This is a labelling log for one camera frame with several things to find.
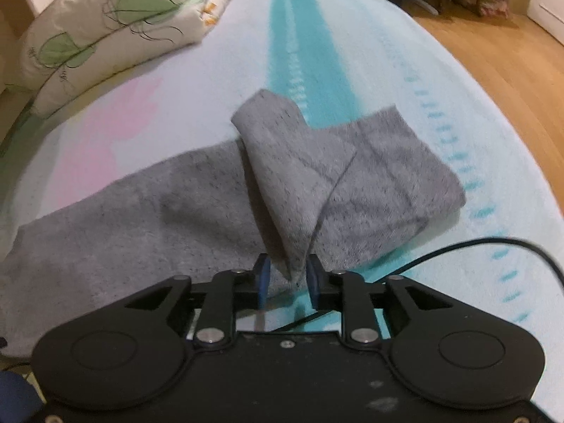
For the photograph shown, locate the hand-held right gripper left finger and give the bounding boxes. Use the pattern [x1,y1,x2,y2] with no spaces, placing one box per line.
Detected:
[124,253,271,346]

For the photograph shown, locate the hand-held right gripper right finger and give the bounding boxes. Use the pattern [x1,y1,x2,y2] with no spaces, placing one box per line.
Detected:
[307,253,455,346]

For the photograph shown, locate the grey pants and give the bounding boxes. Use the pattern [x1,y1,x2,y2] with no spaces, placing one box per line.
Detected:
[0,89,468,357]

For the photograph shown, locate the printed flower blanket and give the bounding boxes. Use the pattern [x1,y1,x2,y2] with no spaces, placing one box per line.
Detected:
[0,0,564,421]

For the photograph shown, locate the leaf print pillow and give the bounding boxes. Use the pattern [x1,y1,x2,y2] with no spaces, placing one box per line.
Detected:
[20,0,197,94]
[33,0,237,118]

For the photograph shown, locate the dark blue cloth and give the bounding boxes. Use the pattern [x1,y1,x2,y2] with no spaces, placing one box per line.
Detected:
[0,370,45,423]

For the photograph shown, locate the black cable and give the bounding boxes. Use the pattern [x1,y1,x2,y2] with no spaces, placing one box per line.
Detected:
[277,238,564,332]

